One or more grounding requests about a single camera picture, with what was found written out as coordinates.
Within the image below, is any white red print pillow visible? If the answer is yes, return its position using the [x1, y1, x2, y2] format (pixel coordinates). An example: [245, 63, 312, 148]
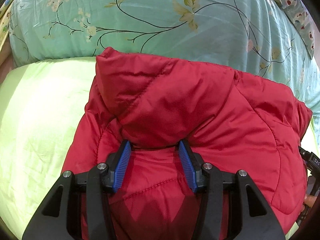
[274, 0, 315, 58]

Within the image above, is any light green bed sheet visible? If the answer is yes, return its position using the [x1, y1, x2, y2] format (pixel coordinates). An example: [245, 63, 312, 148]
[1, 57, 95, 238]

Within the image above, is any red quilted puffer coat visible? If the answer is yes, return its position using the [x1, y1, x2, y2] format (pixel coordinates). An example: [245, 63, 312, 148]
[63, 48, 312, 239]

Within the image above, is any person right hand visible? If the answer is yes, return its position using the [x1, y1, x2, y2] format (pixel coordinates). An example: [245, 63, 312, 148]
[300, 194, 317, 212]

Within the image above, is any yellow cartoon print quilt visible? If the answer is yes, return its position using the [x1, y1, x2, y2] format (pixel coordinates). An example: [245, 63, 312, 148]
[1, 0, 14, 50]

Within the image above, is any teal floral comforter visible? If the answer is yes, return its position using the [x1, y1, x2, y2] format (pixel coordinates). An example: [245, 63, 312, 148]
[9, 0, 319, 114]

